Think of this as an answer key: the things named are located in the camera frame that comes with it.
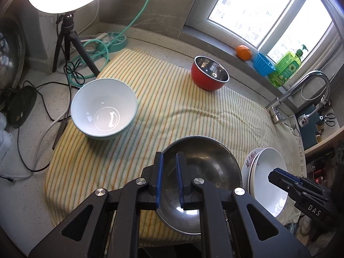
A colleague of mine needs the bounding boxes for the striped yellow cloth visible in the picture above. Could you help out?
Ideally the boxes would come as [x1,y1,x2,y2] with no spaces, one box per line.
[44,48,305,241]

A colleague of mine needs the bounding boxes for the teal hose reel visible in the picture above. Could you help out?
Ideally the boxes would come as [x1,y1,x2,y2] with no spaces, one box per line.
[95,32,127,54]

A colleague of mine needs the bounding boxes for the floral deep plate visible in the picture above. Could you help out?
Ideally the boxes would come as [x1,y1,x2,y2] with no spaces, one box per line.
[241,148,265,194]

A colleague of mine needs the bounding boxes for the green dish soap bottle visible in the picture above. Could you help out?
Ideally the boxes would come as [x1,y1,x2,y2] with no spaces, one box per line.
[267,44,309,88]

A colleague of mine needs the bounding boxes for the red steel-lined bowl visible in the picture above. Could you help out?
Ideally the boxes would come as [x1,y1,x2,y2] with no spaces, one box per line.
[191,56,230,91]

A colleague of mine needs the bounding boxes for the light blue ceramic bowl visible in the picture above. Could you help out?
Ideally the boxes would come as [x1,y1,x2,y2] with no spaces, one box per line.
[71,78,138,141]

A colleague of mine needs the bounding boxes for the flexible metal sprayer hose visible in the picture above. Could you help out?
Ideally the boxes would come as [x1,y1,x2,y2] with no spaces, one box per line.
[297,77,330,128]

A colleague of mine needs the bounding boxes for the stainless steel bowl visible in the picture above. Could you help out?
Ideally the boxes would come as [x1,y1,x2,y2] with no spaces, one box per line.
[155,136,243,235]

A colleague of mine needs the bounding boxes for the scissors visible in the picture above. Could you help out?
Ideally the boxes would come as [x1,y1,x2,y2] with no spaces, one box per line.
[320,113,336,127]

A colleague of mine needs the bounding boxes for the black cable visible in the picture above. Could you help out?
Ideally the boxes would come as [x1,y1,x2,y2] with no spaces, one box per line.
[19,60,86,172]

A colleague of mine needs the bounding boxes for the white cable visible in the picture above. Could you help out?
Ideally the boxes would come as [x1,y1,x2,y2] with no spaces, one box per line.
[0,113,68,180]

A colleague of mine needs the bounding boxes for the person's right hand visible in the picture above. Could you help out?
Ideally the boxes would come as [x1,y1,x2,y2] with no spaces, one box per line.
[299,215,324,248]

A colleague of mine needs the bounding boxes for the white power strip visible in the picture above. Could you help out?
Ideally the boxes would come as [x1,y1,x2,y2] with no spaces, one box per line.
[81,32,108,47]

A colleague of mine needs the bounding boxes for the green hose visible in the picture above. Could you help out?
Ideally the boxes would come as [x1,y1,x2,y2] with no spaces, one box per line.
[68,0,158,86]

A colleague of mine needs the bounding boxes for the blue fluted cup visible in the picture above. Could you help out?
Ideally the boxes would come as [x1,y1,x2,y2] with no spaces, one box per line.
[253,52,276,77]

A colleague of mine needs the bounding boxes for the steel pot lid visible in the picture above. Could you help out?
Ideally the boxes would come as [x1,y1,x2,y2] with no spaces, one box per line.
[0,16,27,111]

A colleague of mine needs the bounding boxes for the dark teal container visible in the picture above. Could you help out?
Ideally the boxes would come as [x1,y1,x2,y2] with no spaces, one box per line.
[295,103,327,151]

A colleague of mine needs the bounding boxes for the window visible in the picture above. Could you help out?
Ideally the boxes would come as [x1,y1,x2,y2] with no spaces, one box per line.
[185,0,344,65]

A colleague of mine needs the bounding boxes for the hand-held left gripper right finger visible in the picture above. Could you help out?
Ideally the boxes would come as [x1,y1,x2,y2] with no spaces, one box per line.
[175,152,304,258]

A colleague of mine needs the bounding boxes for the black tripod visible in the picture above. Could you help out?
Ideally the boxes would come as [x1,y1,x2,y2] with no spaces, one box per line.
[52,13,100,78]

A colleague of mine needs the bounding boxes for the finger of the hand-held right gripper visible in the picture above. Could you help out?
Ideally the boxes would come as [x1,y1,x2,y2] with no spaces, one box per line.
[268,167,304,194]

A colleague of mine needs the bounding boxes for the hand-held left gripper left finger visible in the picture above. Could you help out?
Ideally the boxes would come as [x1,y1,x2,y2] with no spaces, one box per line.
[28,152,164,258]

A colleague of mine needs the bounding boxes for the orange fruit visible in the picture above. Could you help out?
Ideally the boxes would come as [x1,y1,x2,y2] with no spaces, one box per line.
[236,45,252,61]

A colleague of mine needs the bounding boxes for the chrome kitchen faucet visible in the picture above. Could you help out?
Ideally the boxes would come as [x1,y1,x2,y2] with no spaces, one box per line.
[266,71,330,124]

